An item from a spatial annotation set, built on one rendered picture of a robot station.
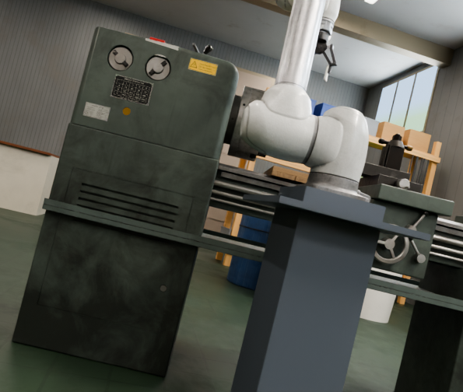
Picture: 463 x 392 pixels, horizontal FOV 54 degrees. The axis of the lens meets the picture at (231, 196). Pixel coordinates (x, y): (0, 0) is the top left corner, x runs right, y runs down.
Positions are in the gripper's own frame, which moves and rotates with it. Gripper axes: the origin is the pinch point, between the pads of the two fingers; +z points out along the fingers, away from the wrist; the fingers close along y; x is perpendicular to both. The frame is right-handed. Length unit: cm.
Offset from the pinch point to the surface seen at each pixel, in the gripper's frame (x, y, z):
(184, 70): -47, -35, 19
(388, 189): -11, 45, 45
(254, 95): -21.5, -14.9, 17.6
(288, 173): -17, 6, 47
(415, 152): 469, 12, -71
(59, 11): 405, -663, -224
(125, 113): -55, -51, 40
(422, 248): 2, 61, 64
